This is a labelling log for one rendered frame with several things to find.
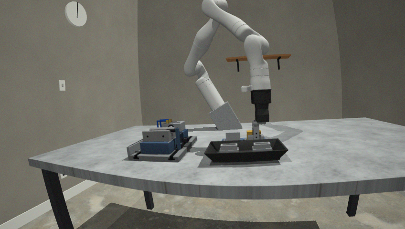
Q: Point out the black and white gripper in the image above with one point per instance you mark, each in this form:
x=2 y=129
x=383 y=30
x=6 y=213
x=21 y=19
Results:
x=261 y=97

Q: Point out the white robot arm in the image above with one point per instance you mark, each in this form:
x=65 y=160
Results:
x=255 y=47

